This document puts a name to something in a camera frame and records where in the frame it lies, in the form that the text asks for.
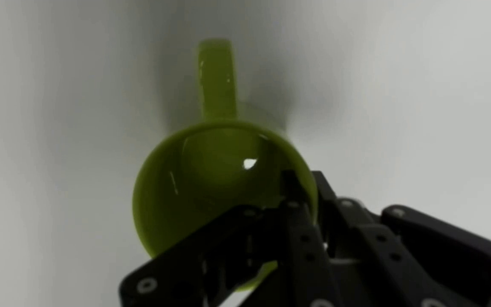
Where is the green mug with cartoon print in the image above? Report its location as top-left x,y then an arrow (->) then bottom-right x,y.
132,37 -> 321,293

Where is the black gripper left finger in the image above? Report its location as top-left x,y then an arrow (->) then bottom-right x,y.
118,169 -> 341,307

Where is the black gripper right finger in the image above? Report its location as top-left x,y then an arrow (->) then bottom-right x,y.
311,169 -> 491,307

